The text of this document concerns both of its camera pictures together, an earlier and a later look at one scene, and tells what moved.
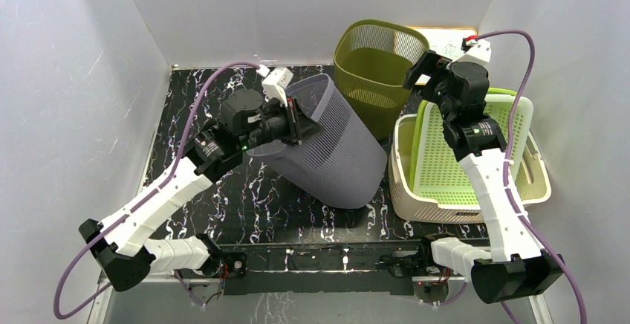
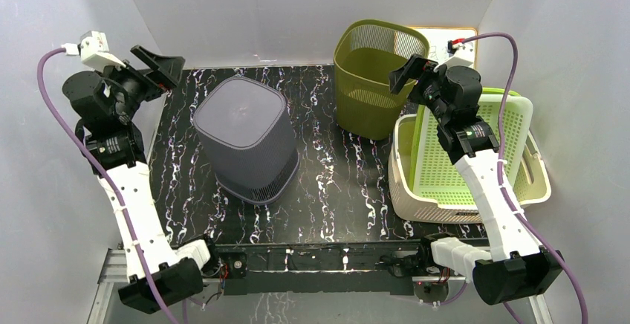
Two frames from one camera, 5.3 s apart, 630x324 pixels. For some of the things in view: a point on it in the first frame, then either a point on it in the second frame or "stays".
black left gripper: x=275 y=105 → x=166 y=75
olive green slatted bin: x=370 y=60 stays
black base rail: x=324 y=267 stays
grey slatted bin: x=339 y=164 → x=245 y=131
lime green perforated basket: x=438 y=177 stays
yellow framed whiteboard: x=446 y=41 stays
